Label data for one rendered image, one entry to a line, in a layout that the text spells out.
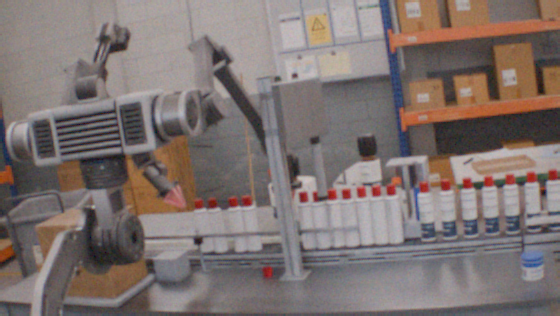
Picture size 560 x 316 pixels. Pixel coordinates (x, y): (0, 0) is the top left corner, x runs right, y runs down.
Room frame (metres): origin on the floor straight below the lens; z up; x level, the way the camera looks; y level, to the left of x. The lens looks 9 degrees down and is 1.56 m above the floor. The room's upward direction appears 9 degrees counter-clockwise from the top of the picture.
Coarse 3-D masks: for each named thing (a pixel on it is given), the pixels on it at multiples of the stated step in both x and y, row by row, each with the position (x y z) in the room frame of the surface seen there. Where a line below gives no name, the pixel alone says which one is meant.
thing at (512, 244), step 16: (496, 240) 1.96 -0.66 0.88; (512, 240) 1.94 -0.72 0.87; (192, 256) 2.36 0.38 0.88; (208, 256) 2.33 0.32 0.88; (224, 256) 2.30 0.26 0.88; (240, 256) 2.28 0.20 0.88; (256, 256) 2.26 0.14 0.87; (272, 256) 2.23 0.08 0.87; (304, 256) 2.19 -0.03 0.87; (320, 256) 2.18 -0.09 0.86; (336, 256) 2.16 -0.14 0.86; (352, 256) 2.13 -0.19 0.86; (368, 256) 2.11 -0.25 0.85; (384, 256) 2.10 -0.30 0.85; (400, 256) 2.08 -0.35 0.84; (416, 256) 2.06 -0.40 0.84; (432, 256) 2.03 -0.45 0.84; (448, 256) 2.01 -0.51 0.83
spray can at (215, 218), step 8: (208, 200) 2.35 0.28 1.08; (216, 200) 2.36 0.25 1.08; (216, 208) 2.35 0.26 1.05; (208, 216) 2.35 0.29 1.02; (216, 216) 2.34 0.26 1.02; (216, 224) 2.34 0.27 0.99; (216, 232) 2.34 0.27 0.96; (224, 232) 2.35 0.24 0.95; (216, 240) 2.34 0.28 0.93; (224, 240) 2.35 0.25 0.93; (216, 248) 2.34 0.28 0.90; (224, 248) 2.34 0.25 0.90
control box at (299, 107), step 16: (288, 80) 2.16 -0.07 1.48; (304, 80) 2.11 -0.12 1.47; (272, 96) 2.09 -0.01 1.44; (288, 96) 2.07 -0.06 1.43; (304, 96) 2.11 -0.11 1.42; (320, 96) 2.14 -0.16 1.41; (288, 112) 2.07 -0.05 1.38; (304, 112) 2.10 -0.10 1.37; (320, 112) 2.14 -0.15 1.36; (288, 128) 2.06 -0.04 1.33; (304, 128) 2.10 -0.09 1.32; (320, 128) 2.13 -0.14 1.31
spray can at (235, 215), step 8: (232, 200) 2.32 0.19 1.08; (232, 208) 2.32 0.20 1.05; (240, 208) 2.33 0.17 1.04; (232, 216) 2.31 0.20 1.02; (240, 216) 2.32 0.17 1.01; (232, 224) 2.31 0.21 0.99; (240, 224) 2.31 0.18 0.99; (232, 232) 2.32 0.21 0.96; (240, 240) 2.31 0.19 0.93; (240, 248) 2.31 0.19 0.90
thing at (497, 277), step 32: (480, 192) 2.79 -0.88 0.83; (160, 224) 3.17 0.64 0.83; (192, 224) 3.08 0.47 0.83; (224, 224) 2.99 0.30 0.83; (480, 224) 2.31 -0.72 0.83; (544, 224) 2.15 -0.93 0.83; (512, 256) 1.90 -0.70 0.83; (544, 256) 1.83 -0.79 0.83; (32, 288) 2.33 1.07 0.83; (160, 288) 2.17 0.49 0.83; (192, 288) 2.12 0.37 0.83; (224, 288) 2.08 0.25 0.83; (256, 288) 2.04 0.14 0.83; (288, 288) 1.99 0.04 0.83; (320, 288) 1.95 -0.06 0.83; (352, 288) 1.90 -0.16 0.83; (384, 288) 1.85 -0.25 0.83; (416, 288) 1.80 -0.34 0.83; (448, 288) 1.75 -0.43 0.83; (480, 288) 1.69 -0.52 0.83; (512, 288) 1.64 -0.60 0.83; (544, 288) 1.58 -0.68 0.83
